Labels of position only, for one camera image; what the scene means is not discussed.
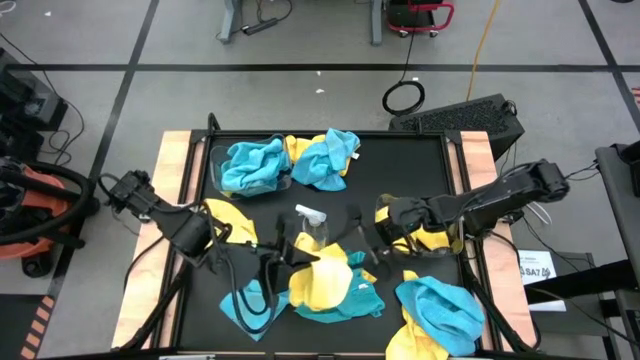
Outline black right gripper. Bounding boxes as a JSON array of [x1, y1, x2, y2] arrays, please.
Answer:
[[343, 194, 445, 275]]

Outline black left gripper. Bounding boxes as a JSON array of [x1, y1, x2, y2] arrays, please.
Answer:
[[259, 213, 321, 294]]

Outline clear spray bottle white trigger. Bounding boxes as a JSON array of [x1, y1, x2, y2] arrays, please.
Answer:
[[293, 203, 330, 250]]

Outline black table mat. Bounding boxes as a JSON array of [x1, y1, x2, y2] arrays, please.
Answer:
[[177, 135, 501, 354]]

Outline clear plastic basket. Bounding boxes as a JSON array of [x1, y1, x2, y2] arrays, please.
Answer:
[[209, 132, 294, 199], [373, 192, 465, 258]]

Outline black perforated computer case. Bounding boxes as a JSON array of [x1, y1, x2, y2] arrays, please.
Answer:
[[388, 93, 526, 162]]

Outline white paper sign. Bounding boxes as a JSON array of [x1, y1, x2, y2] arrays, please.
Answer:
[[517, 249, 569, 313]]

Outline grey desk leg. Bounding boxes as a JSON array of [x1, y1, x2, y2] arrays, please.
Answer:
[[369, 0, 385, 47], [218, 0, 243, 45]]

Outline black power strip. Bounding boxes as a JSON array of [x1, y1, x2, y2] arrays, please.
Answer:
[[241, 17, 280, 37]]

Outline red wheeled cart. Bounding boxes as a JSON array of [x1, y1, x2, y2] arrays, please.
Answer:
[[387, 0, 456, 39]]

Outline black stand beam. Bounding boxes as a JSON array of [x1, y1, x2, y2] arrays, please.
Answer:
[[524, 259, 640, 360]]

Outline grey side table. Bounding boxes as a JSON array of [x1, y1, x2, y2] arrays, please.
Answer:
[[593, 141, 640, 281]]

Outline orange shop vacuum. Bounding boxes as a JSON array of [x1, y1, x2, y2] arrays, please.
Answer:
[[0, 155, 69, 279]]

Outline black equipment box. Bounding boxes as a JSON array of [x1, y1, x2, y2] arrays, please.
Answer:
[[0, 47, 70, 161]]

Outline black aluminium table frame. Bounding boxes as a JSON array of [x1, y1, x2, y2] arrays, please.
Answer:
[[119, 112, 540, 360]]

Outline black coiled cable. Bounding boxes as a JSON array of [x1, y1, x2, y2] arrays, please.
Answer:
[[381, 29, 427, 117]]

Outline black vacuum hose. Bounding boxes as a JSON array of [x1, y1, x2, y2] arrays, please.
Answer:
[[0, 158, 96, 247]]

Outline yellow extension cable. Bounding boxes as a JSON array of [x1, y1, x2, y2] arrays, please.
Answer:
[[465, 0, 503, 102]]

